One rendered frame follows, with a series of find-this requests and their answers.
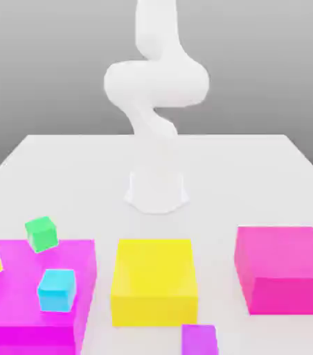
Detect small cyan cube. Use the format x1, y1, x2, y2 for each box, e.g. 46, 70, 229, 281
37, 268, 77, 313

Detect large pink box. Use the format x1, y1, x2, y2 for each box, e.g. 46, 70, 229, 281
234, 226, 313, 316

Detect large yellow box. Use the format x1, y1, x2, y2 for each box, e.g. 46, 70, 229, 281
110, 239, 199, 328

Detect small purple cube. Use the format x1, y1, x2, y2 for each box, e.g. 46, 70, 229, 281
181, 324, 220, 355

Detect large magenta box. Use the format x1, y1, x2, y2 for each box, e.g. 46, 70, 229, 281
0, 239, 98, 355

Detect small green cube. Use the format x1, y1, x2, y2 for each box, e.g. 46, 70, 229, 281
24, 216, 60, 254

